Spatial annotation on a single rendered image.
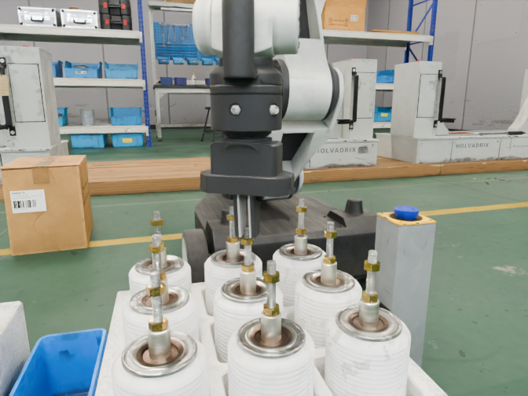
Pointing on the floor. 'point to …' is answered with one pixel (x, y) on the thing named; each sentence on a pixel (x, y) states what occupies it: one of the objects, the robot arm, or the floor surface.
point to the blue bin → (63, 364)
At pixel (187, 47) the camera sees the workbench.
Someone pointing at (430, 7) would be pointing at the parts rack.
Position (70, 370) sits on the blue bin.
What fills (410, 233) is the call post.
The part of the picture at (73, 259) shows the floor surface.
